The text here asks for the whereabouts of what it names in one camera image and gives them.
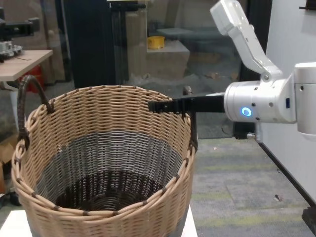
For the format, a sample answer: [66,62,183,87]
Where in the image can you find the wooden office desk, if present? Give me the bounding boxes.
[0,49,54,92]

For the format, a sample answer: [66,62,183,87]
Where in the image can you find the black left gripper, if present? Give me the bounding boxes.
[0,6,40,41]

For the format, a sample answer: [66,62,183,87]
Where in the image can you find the brown wood scraps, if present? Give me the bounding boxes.
[204,71,238,81]

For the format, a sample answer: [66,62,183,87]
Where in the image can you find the grey metal desk equipment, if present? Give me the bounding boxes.
[0,40,23,63]

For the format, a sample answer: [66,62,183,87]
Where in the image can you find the beige concrete block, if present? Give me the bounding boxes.
[146,40,191,80]

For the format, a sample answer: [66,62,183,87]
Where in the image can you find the red fire extinguisher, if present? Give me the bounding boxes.
[24,65,45,92]

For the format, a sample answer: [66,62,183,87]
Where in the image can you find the brown cardboard box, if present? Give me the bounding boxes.
[0,140,19,195]

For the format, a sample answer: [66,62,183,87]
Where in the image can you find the wide black column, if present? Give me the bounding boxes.
[54,0,117,89]

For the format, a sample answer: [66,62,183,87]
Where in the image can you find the grey stone slab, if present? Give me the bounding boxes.
[156,26,219,42]

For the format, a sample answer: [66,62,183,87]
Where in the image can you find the black floor block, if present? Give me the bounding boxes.
[301,206,316,232]

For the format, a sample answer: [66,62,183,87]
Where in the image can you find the black baseboard strip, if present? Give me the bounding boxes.
[256,139,312,208]

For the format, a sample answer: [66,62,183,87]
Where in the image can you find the yellow bucket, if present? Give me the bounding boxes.
[147,36,165,50]

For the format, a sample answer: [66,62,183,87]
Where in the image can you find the white square pedestal table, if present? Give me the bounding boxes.
[0,204,198,237]

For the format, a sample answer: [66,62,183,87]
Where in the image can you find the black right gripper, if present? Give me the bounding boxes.
[148,93,226,115]

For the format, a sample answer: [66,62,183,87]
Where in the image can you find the woven tan grey laundry basket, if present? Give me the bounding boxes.
[11,75,199,237]

